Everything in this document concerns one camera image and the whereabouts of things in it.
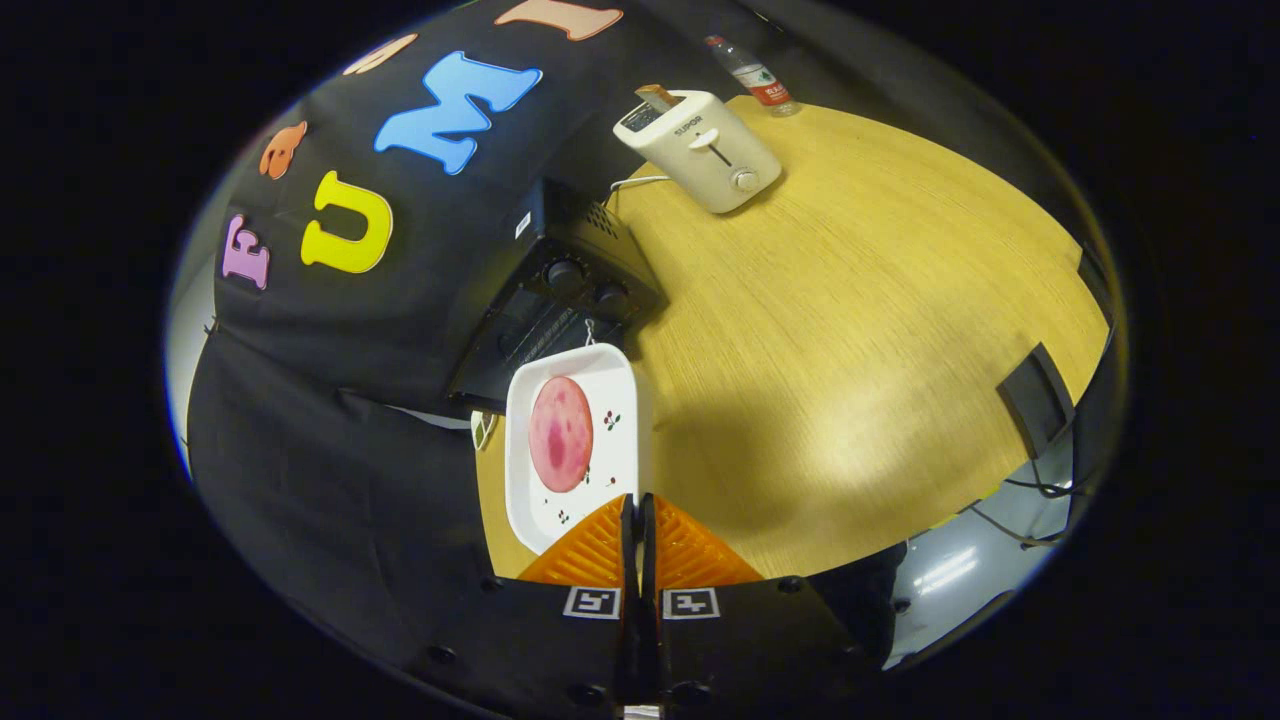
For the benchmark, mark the pink ham slice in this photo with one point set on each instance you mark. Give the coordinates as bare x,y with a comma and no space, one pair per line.
560,435

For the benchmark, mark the clear plastic water bottle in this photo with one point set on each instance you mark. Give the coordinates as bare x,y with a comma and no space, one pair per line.
760,82

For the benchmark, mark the divided dish of beans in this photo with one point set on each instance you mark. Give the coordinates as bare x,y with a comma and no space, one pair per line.
482,428

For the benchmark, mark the toasted bread slice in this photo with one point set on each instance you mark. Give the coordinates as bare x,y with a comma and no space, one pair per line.
657,97

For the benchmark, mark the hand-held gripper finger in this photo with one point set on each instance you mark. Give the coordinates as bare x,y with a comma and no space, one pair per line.
648,560
629,560

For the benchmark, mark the white toaster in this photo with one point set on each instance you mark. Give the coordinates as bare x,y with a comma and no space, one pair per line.
700,160

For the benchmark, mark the black toaster oven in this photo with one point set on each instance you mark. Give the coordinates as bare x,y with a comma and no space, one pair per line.
590,240

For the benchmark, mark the white square plate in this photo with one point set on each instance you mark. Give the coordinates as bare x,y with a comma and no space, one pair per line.
610,470

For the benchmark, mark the black flat stand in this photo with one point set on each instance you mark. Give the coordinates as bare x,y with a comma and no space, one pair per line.
1035,405

